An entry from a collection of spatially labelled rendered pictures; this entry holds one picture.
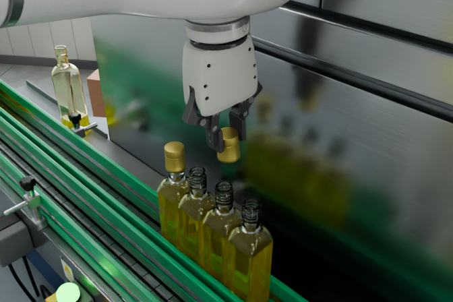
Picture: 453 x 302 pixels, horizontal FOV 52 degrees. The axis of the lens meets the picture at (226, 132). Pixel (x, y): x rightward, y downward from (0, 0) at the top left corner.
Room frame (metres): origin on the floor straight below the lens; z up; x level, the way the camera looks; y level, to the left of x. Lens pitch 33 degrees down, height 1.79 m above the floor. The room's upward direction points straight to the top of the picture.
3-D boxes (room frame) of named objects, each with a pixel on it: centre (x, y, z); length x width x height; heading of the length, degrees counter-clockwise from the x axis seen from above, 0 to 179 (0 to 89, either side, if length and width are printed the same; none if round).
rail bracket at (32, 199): (0.73, 0.42, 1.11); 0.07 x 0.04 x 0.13; 136
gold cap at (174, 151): (0.65, 0.09, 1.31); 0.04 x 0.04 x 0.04
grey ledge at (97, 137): (1.06, 0.36, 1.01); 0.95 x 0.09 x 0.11; 46
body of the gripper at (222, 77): (0.58, 0.01, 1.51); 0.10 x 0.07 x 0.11; 128
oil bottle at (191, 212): (0.61, 0.05, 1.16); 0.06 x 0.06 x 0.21; 46
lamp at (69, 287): (0.60, 0.31, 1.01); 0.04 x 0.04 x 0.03
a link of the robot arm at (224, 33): (0.58, 0.01, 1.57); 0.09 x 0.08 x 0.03; 128
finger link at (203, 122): (0.56, 0.03, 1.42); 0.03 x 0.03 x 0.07; 37
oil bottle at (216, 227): (0.57, 0.00, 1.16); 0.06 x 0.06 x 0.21; 46
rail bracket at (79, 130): (1.02, 0.37, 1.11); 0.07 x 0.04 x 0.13; 136
